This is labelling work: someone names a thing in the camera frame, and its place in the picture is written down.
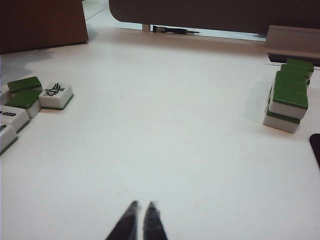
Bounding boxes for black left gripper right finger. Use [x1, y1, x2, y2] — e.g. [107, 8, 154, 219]
[141, 200, 169, 240]

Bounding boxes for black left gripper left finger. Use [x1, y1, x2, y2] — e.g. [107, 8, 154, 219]
[104, 199, 141, 240]

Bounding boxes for white mahjong tile black print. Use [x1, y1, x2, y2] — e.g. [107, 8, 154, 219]
[0, 123, 19, 156]
[0, 104, 31, 135]

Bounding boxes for white mahjong tile bird print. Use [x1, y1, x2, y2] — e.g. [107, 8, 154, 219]
[38, 82, 75, 110]

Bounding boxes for gray tile rack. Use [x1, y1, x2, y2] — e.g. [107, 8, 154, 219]
[264, 24, 320, 68]

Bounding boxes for black mouse mat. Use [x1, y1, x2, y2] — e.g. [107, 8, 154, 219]
[309, 133, 320, 171]

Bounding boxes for dark pen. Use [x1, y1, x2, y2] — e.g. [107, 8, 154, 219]
[151, 24, 202, 36]

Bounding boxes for taupe desk divider panel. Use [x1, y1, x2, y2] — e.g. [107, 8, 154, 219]
[108, 0, 320, 35]

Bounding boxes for brown wooden box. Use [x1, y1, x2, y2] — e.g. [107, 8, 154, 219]
[0, 0, 90, 55]

